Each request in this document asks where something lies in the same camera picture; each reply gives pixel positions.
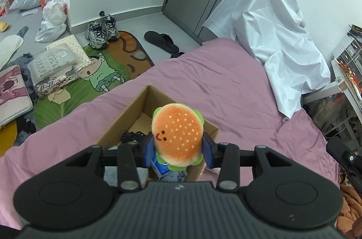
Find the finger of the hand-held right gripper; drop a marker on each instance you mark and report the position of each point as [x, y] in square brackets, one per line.
[343, 155]

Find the black heart-shaped cloth pouch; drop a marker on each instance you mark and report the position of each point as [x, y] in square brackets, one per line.
[131, 137]

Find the white plastic bag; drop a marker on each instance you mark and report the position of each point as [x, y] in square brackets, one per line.
[55, 11]

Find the burger plush toy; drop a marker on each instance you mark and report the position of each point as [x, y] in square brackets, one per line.
[176, 134]

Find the cream dotted package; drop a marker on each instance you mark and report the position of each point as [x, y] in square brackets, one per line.
[75, 48]

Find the blue tissue packet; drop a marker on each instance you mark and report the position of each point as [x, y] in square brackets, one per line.
[159, 167]

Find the white insole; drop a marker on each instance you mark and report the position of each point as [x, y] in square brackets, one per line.
[10, 48]

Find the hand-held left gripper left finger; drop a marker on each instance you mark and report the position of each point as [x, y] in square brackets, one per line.
[149, 150]

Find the black slipper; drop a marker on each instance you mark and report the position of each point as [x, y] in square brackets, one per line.
[161, 41]

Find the pink bed sheet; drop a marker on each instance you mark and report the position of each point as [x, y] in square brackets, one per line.
[226, 80]

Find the yellow slipper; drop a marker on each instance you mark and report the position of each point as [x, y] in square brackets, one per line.
[3, 27]

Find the white desk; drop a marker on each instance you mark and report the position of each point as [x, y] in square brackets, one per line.
[343, 80]

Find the pink cushion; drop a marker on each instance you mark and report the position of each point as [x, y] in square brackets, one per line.
[12, 94]

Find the cartoon floor mat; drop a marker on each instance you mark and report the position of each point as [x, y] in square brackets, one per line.
[113, 69]

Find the grey drawer organizer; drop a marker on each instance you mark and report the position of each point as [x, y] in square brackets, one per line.
[350, 48]

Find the grey sneaker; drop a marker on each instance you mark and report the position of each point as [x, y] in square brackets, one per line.
[96, 35]
[110, 27]

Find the packaged grey bedding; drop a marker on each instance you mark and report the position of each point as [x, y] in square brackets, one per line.
[52, 66]

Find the orange fluffy blanket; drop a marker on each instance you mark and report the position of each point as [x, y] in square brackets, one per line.
[352, 205]

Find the grey-blue denim plush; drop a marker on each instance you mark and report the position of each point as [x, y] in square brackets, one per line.
[175, 176]

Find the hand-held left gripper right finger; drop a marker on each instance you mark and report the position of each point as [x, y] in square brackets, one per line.
[208, 152]

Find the brown cardboard box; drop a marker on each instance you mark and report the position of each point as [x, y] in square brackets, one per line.
[133, 117]

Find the white cover sheet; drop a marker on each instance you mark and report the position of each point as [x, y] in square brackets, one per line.
[277, 29]

